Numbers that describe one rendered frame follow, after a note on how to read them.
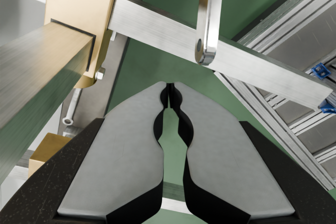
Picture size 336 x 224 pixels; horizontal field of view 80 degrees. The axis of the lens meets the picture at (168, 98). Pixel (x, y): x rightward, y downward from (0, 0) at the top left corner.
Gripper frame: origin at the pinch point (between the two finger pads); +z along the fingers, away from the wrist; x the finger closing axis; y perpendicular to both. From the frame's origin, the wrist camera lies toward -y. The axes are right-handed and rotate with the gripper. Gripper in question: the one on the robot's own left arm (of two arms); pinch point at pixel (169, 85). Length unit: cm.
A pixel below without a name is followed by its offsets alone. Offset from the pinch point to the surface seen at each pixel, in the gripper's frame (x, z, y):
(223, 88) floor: 37, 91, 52
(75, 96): -15.5, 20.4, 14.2
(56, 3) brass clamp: -9.0, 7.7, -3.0
